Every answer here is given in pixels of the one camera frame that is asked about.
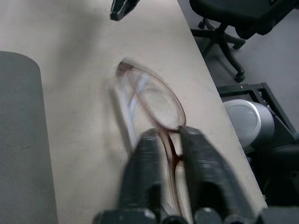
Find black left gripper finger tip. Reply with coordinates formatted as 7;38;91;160
109;0;141;21

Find black office chair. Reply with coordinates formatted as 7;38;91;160
188;0;299;83

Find black metal frame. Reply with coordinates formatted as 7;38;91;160
217;82;299;164

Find brown-rimmed eyeglasses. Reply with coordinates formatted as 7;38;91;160
102;58;187;217

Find silver round bin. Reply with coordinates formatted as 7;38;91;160
221;98;275;149

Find grey glasses case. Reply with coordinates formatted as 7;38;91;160
0;50;58;224

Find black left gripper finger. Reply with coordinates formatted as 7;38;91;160
179;126;252;217
116;127;164;217

